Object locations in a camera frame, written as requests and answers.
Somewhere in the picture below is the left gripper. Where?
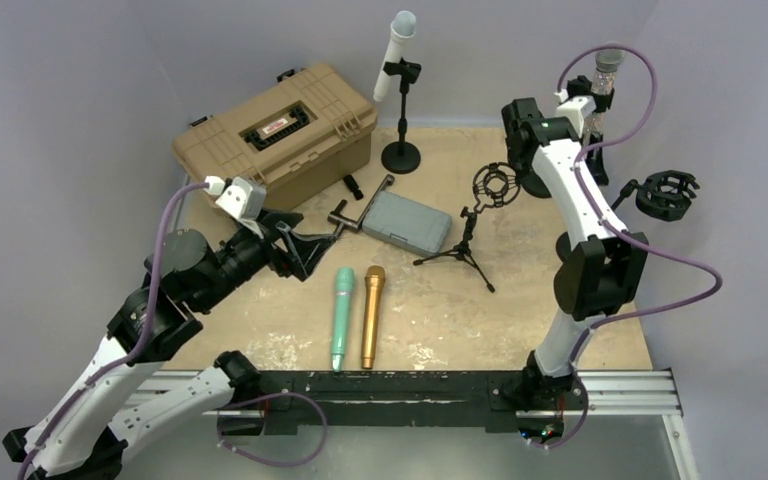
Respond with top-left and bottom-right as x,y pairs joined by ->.
195,206 -> 335,311

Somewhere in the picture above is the black round-base stand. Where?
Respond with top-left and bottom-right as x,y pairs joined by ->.
519,74 -> 616,200
381,58 -> 422,174

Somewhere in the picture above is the mint green microphone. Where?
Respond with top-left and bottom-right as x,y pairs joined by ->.
331,267 -> 355,372

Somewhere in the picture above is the gold microphone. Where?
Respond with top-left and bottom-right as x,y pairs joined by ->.
361,265 -> 386,370

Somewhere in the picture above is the glitter silver microphone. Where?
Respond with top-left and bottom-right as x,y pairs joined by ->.
584,49 -> 624,143

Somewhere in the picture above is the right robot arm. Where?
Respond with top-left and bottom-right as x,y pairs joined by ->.
500,96 -> 647,409

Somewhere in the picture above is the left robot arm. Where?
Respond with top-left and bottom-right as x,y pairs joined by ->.
2,210 -> 335,479

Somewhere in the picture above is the white microphone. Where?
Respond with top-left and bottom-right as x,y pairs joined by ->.
373,10 -> 417,102

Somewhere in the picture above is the dark metal pipe wrench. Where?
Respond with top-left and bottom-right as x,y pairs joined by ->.
328,174 -> 395,238

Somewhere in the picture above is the small black cylinder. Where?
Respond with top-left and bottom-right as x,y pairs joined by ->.
342,175 -> 364,200

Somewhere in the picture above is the grey plastic case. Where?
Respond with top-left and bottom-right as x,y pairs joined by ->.
361,191 -> 452,257

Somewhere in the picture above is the tan plastic tool case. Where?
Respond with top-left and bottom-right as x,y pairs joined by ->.
171,63 -> 378,211

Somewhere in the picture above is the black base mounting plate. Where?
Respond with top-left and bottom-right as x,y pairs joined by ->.
231,370 -> 586,439

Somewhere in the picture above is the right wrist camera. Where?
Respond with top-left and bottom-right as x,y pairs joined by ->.
554,89 -> 596,139

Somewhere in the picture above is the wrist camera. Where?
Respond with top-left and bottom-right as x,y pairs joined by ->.
554,89 -> 596,139
204,176 -> 266,239

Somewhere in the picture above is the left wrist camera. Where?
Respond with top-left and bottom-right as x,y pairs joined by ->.
204,176 -> 266,239

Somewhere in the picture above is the black shock-mount stand, right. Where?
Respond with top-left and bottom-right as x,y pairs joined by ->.
609,170 -> 700,222

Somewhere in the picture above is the black tripod shock mount stand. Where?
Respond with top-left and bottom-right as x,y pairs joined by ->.
412,162 -> 521,293

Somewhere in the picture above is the purple cable loop, base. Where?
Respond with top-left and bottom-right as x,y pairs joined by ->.
216,393 -> 328,468

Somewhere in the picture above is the aluminium rail frame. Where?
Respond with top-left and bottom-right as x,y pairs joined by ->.
79,173 -> 700,480

